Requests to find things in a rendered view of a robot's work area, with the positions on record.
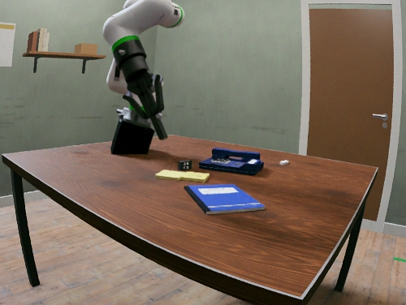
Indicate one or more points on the blue notebook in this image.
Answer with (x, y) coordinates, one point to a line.
(215, 199)

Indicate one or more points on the blue desk phone body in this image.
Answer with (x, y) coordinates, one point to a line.
(233, 165)

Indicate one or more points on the blue telephone handset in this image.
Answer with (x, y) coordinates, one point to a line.
(232, 153)

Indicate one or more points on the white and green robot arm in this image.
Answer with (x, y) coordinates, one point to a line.
(122, 32)

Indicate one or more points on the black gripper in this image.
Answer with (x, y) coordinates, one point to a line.
(140, 80)

